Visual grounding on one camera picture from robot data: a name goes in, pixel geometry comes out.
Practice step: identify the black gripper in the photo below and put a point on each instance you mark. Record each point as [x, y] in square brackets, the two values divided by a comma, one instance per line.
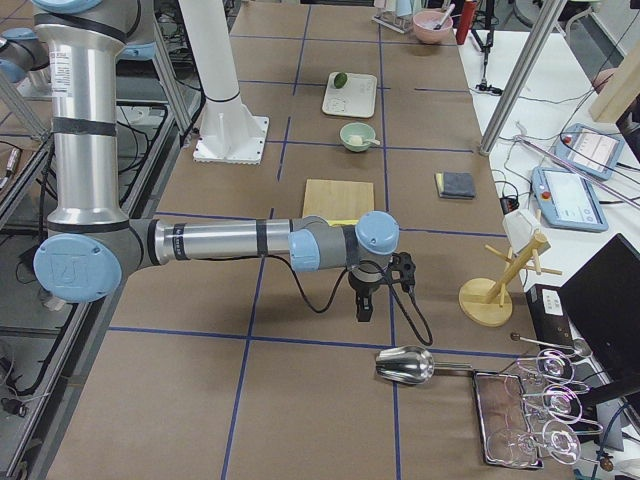
[362, 287]

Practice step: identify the green ceramic bowl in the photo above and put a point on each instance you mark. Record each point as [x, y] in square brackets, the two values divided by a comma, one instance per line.
[356, 128]

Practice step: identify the pink bowl with ice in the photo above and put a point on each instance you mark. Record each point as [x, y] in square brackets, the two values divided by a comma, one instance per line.
[429, 28]

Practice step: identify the steel scoop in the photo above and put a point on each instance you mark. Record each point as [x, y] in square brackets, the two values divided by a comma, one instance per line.
[414, 365]

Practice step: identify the yellow plastic knife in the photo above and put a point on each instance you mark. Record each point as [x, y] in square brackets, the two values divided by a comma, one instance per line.
[342, 222]

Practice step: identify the bamboo cutting board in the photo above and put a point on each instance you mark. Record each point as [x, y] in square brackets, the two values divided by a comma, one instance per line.
[337, 200]

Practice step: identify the wooden mug tree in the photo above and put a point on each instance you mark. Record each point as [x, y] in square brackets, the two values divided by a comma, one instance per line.
[486, 301]

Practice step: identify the grey folded cloth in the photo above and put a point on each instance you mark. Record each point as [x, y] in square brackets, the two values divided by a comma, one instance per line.
[455, 185]

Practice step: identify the dark tray with glasses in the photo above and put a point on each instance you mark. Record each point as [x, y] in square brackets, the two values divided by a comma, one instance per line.
[499, 407]

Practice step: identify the cream bear tray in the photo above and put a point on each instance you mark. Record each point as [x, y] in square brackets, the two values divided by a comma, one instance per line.
[357, 99]

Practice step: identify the green lime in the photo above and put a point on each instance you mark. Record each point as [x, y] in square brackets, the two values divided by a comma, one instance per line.
[340, 80]

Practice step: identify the near teach pendant tablet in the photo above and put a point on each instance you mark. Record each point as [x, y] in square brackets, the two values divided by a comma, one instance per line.
[567, 201]

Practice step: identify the teach pendant tablet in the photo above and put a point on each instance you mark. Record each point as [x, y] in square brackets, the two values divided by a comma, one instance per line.
[591, 151]
[567, 201]

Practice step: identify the reacher grabber tool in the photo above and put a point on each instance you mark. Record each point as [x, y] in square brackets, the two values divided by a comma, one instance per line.
[602, 184]

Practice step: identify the black monitor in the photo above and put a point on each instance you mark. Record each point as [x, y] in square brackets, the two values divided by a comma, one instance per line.
[602, 301]

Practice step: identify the far teach pendant tablet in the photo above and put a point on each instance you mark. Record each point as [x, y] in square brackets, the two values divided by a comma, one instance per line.
[591, 151]

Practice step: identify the black tripod stick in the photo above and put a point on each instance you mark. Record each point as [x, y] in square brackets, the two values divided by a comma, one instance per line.
[485, 47]

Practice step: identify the red cylinder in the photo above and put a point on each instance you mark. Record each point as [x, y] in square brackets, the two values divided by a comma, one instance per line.
[465, 21]

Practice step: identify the green cup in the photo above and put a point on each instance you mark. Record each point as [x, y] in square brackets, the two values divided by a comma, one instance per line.
[403, 8]

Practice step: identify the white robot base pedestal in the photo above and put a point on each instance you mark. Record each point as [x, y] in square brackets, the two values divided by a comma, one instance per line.
[228, 132]

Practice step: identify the aluminium frame post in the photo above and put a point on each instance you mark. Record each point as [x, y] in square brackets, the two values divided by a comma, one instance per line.
[527, 59]

